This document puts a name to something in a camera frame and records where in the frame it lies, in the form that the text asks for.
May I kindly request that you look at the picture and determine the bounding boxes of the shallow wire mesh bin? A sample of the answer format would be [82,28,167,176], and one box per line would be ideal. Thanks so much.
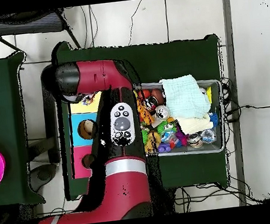
[131,72,229,162]

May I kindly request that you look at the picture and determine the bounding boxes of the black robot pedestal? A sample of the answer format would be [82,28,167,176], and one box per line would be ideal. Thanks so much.
[161,186,180,215]

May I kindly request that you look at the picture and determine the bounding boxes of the crushed black drink can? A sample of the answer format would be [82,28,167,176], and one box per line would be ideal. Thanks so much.
[144,95,160,112]

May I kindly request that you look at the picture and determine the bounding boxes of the colourful spotted cloth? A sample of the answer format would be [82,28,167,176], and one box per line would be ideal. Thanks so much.
[79,92,98,107]

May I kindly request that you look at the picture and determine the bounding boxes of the orange ball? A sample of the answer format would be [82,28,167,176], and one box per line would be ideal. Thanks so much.
[140,88,152,100]

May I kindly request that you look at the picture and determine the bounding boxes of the black mesh chair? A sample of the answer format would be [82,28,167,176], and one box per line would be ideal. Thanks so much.
[0,6,82,58]

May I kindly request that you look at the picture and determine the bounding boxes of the dark grey oval base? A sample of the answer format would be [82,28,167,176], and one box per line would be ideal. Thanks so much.
[26,162,61,193]

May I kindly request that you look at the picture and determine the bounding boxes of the cream waffle cloth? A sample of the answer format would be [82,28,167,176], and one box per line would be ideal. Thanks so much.
[175,112,215,136]

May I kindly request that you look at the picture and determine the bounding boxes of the brown football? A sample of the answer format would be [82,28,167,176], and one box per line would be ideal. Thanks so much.
[150,87,166,107]

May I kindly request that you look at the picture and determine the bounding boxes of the mint green waffle cloth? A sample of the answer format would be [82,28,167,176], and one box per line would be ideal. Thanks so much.
[158,72,213,123]

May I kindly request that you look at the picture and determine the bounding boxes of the black power cable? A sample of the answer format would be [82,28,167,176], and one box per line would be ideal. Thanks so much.
[223,101,270,124]

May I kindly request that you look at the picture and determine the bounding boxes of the black upright panel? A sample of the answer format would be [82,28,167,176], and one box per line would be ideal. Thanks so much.
[41,89,62,165]

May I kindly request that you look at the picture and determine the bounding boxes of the wooden box with three holes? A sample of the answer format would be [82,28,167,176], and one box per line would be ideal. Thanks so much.
[64,91,113,181]

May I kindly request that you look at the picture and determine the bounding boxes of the orange plastic brick block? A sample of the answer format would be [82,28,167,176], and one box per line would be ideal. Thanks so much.
[136,97,156,127]

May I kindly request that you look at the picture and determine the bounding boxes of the dark green side tablecloth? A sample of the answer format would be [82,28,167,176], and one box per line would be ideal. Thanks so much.
[0,50,46,209]

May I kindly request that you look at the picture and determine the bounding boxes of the green spiky toy with eyes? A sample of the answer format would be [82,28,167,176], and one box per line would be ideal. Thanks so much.
[156,120,179,137]

